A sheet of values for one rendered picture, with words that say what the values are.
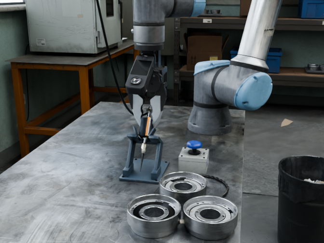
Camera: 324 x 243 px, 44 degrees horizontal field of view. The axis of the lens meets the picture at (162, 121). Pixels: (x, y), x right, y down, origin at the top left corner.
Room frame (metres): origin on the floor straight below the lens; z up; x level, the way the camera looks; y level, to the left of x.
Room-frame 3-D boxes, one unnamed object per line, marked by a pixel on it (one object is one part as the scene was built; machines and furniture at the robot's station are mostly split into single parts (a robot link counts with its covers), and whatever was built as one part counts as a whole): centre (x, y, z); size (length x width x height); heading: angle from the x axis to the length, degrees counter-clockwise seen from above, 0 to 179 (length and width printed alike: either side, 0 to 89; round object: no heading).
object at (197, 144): (0.95, -0.08, 0.85); 0.04 x 0.04 x 0.05
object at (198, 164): (0.96, -0.08, 0.82); 0.08 x 0.07 x 0.05; 168
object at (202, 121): (1.29, -0.16, 0.85); 0.15 x 0.15 x 0.10
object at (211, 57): (4.38, -0.48, 0.64); 0.49 x 0.40 x 0.37; 83
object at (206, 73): (1.28, -0.17, 0.97); 0.13 x 0.12 x 0.14; 36
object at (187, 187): (0.80, -0.05, 0.82); 0.10 x 0.10 x 0.04
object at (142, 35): (0.98, 0.04, 1.14); 0.08 x 0.08 x 0.05
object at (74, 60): (3.49, 0.66, 0.39); 1.50 x 0.62 x 0.78; 168
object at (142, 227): (0.69, 0.01, 0.82); 0.10 x 0.10 x 0.04
